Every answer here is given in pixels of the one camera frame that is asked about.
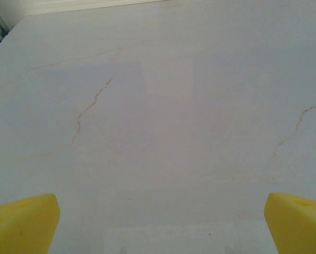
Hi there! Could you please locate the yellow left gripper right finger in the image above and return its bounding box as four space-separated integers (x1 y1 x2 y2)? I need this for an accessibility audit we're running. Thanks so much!
264 192 316 254

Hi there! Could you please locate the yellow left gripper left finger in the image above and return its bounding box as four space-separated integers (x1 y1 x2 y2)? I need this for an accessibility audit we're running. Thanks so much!
0 193 61 254

